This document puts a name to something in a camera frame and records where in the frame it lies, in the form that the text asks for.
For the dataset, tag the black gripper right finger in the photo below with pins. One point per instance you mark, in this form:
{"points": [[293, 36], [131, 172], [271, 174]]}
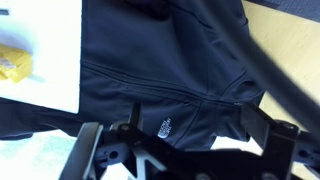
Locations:
{"points": [[258, 128]]}

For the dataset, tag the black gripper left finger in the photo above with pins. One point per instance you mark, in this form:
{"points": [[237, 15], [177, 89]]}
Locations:
{"points": [[90, 150]]}

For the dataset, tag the silver zipper pull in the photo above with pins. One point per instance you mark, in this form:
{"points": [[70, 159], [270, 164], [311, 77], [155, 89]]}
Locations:
{"points": [[237, 103]]}

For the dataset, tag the black zip vest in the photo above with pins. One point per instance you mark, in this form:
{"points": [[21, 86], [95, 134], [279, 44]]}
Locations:
{"points": [[150, 50]]}

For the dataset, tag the white flat board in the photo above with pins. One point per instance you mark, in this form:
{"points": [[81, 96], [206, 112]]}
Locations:
{"points": [[50, 50]]}

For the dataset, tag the yellow crumpled object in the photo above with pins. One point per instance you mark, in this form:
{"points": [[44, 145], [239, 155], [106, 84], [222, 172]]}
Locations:
{"points": [[15, 65]]}

